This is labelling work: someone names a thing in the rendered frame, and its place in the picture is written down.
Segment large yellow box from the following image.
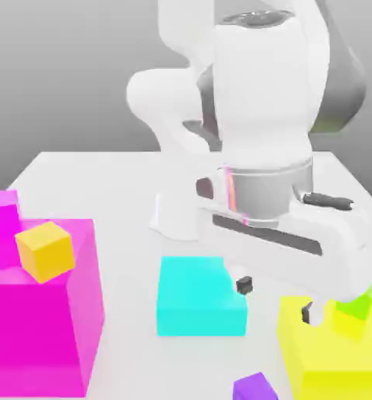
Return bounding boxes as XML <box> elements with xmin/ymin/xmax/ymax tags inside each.
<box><xmin>276</xmin><ymin>295</ymin><xmax>372</xmax><ymax>400</ymax></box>

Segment small green cube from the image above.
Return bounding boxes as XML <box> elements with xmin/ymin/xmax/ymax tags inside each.
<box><xmin>334</xmin><ymin>280</ymin><xmax>372</xmax><ymax>322</ymax></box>

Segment large cyan box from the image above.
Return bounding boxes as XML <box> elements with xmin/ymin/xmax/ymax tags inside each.
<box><xmin>156</xmin><ymin>255</ymin><xmax>249</xmax><ymax>338</ymax></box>

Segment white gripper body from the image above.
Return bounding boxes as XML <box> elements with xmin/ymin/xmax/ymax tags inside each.
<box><xmin>197</xmin><ymin>199</ymin><xmax>372</xmax><ymax>304</ymax></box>

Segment small orange cube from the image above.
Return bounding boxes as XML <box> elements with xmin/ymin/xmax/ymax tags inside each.
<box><xmin>15</xmin><ymin>220</ymin><xmax>76</xmax><ymax>284</ymax></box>

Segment small magenta cube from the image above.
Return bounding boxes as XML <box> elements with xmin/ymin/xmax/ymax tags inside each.
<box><xmin>0</xmin><ymin>189</ymin><xmax>22</xmax><ymax>270</ymax></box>

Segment large magenta box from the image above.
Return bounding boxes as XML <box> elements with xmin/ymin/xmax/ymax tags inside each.
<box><xmin>0</xmin><ymin>217</ymin><xmax>106</xmax><ymax>398</ymax></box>

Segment small purple cube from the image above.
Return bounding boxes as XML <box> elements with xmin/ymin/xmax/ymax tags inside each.
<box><xmin>232</xmin><ymin>371</ymin><xmax>280</xmax><ymax>400</ymax></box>

